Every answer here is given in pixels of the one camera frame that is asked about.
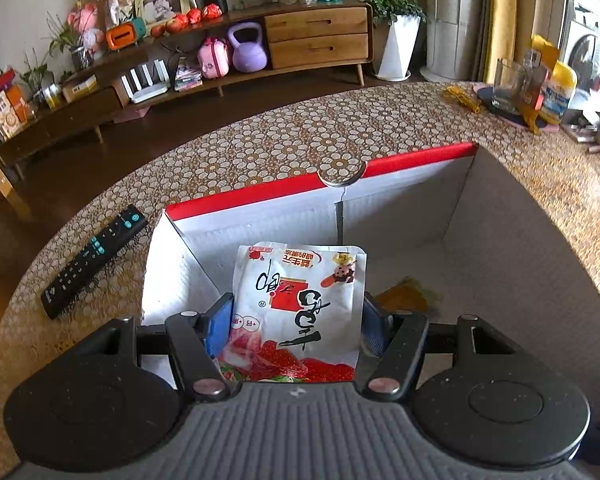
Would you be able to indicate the stack of books and papers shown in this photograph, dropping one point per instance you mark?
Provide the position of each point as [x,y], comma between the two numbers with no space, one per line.
[592,132]

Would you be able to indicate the black remote control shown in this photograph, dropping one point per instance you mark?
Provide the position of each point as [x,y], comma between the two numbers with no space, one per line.
[92,262]

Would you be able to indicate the wooden tv cabinet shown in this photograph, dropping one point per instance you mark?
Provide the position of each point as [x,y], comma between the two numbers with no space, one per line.
[315,35]

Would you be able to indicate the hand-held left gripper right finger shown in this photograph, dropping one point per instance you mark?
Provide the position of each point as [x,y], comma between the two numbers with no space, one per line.
[375,329]

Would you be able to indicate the leafy vase plant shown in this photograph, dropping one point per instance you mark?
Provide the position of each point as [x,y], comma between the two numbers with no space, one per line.
[37,77]

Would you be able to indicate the white strawberry print pouch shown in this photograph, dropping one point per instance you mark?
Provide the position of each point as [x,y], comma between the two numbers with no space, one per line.
[300,310]

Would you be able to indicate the yellow gummies bottle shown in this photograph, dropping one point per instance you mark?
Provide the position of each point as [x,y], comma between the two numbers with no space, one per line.
[559,92]

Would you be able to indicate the yellow crumpled wrapper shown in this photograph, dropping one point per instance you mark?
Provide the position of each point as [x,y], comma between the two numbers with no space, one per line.
[407,297]

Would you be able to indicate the pink plush flower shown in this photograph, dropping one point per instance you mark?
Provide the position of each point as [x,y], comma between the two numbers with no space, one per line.
[87,25]

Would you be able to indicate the orange white carton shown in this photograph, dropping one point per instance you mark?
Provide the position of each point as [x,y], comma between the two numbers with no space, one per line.
[7,112]

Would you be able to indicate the red gift box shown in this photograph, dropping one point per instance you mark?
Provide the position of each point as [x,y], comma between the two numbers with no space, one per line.
[0,81]

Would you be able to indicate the drinking glass with wrapper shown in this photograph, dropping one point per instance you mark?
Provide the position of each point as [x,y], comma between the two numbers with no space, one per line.
[545,50]

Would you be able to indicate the green potted tree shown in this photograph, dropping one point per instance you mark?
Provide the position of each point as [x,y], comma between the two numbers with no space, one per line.
[397,35]

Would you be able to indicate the small yellow wrapper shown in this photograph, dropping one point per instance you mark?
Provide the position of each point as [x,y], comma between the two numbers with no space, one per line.
[462,99]

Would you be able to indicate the clear glass cup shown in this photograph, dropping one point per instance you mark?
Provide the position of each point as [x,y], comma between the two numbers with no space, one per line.
[512,87]

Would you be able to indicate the white picture frame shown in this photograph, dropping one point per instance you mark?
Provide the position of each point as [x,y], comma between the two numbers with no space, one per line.
[161,5]

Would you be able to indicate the white router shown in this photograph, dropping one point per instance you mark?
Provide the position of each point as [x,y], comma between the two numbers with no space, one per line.
[147,85]

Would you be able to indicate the orange tissue box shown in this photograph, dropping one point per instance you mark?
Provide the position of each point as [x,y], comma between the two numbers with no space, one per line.
[125,35]

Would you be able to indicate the red white cardboard box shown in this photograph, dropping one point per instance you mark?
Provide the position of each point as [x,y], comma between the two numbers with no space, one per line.
[480,260]

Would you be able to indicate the small orange apple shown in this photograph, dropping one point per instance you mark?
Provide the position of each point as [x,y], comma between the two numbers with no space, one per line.
[157,31]

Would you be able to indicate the stack of magazines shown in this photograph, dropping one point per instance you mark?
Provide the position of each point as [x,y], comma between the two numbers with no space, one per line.
[187,76]

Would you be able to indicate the black round coaster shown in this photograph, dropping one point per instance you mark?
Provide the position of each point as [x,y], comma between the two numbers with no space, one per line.
[485,102]

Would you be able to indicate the small cardboard box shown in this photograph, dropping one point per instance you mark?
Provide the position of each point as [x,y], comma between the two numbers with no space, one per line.
[79,87]

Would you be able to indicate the yellow curtain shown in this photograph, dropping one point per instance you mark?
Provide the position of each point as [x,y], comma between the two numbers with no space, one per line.
[520,15]

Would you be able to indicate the purple kettlebell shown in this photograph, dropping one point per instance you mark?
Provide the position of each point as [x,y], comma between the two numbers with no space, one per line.
[249,50]

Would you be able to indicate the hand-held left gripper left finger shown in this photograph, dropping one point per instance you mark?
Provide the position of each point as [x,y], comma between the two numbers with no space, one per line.
[222,320]

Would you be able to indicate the white standing air conditioner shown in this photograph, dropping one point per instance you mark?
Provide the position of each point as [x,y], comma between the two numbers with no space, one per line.
[455,20]

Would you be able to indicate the small vase plant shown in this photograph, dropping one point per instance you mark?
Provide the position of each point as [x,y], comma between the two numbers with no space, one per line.
[72,45]

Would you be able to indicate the white washing machine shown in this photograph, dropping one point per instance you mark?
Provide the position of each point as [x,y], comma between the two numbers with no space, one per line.
[587,35]

